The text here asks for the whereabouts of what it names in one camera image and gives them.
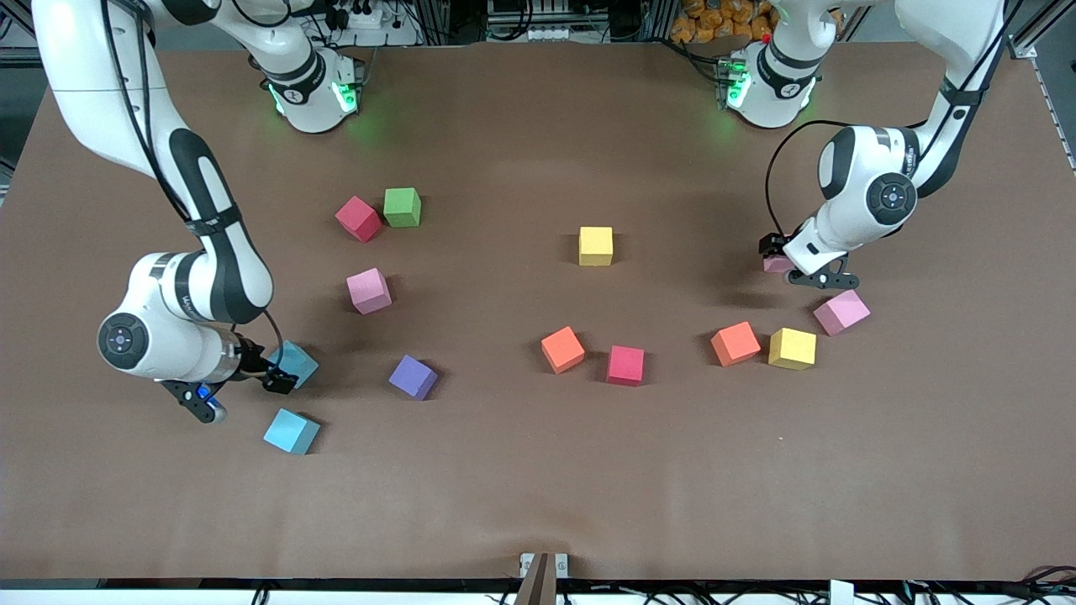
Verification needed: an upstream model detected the cyan foam cube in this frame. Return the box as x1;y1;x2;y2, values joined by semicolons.
269;340;320;389
262;408;322;456

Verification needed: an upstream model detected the orange foam cube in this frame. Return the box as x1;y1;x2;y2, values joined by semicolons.
541;326;587;375
710;321;762;368

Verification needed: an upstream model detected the yellow foam cube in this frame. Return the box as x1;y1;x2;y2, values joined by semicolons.
578;227;614;267
767;328;818;371

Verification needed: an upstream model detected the purple foam cube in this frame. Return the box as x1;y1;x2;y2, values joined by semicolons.
388;355;440;402

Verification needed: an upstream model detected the red foam cube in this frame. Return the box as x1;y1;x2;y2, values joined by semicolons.
335;196;384;244
606;345;646;387

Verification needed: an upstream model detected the green foam cube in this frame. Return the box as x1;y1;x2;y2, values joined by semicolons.
383;187;422;229

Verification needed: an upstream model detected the orange packets pile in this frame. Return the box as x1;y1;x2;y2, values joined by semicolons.
670;0;778;45

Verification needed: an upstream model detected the brown table cover sheet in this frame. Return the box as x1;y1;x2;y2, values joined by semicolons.
0;42;1076;582

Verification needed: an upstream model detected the white electrical box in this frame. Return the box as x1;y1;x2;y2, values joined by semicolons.
486;0;581;43

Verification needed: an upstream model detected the white power strip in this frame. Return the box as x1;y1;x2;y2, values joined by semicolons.
313;0;421;47

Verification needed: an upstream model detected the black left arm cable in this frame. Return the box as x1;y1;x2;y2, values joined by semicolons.
763;119;846;240

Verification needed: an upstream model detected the aluminium frame profile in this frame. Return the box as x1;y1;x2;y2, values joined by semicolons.
1009;0;1076;60

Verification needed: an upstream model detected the silver bracket with brown post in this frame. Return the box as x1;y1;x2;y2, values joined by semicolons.
514;552;571;605

